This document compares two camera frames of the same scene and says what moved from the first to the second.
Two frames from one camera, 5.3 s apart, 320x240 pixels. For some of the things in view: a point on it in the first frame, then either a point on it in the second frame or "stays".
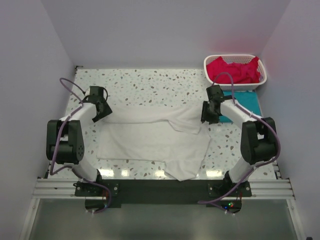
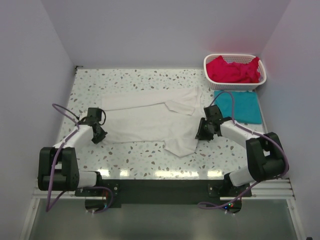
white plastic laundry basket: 233,58 stays
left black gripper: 106,111 to 100,137
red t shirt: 246,73 stays
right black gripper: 204,116 to 200,135
